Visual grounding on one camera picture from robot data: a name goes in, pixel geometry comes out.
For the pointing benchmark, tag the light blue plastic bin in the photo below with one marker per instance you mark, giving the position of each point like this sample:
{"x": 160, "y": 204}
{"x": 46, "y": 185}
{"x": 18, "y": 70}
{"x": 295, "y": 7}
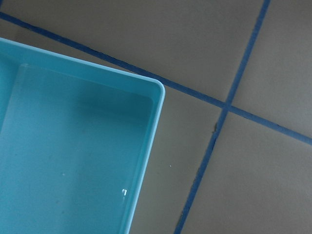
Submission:
{"x": 75, "y": 140}

